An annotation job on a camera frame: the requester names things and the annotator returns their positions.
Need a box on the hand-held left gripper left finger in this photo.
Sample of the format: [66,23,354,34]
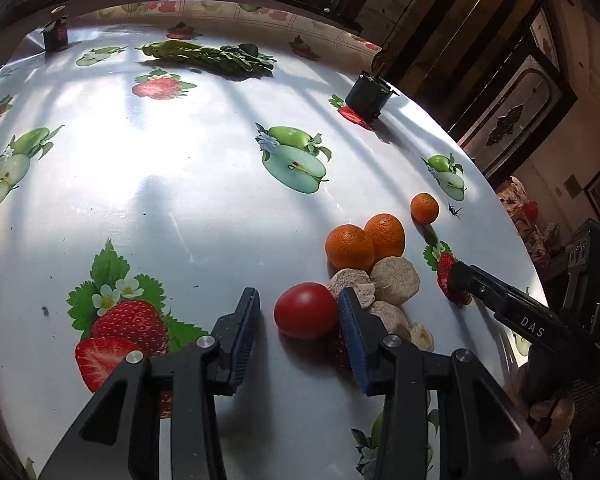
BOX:
[39,287,261,480]

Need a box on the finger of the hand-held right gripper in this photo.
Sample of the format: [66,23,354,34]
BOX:
[449,261,512,317]

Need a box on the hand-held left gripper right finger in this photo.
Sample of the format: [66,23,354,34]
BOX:
[338,287,561,480]

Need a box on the red tomato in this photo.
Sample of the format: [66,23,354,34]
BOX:
[273,282,340,339]

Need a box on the person's right forearm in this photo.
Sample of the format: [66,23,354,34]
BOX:
[547,432,578,480]

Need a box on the person's right hand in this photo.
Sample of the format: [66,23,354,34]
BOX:
[509,362,577,445]

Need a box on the large orange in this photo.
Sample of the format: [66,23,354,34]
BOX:
[364,213,406,263]
[325,224,375,271]

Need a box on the floral cloth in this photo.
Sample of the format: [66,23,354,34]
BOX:
[495,177,563,268]

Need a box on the small orange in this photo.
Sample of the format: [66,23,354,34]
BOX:
[410,192,440,225]

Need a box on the fruit-printed tablecloth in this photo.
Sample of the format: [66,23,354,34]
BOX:
[0,0,551,480]

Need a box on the wooden glass-panel door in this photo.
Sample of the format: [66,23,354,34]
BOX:
[445,0,578,181]

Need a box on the green leafy vegetable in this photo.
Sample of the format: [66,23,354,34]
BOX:
[136,39,277,77]

